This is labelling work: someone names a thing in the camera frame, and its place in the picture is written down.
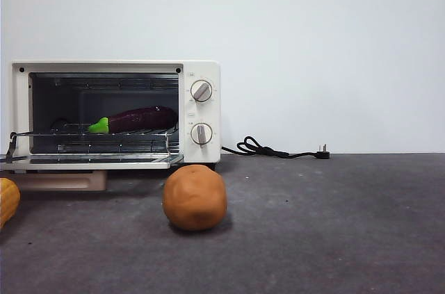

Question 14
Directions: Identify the purple eggplant green stem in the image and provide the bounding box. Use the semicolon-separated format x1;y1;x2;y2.
87;105;178;135

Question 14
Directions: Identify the glass oven door beige handle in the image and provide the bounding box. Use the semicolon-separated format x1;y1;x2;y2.
0;153;185;193

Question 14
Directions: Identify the white Toshiba toaster oven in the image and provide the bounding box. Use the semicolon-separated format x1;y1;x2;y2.
10;60;222;172

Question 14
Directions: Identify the beige round oven knob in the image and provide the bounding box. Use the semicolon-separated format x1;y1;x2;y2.
190;122;213;148
190;79;213;103

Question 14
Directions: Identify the brown potato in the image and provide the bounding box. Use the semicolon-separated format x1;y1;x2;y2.
163;164;228;232

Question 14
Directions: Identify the yellow corn cob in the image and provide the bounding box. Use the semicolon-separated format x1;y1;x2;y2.
0;177;22;229

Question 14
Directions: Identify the black power cable with plug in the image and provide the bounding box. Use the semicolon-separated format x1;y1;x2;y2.
220;136;331;161

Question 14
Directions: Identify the metal wire oven rack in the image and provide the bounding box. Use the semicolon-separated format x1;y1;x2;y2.
10;121;180;138

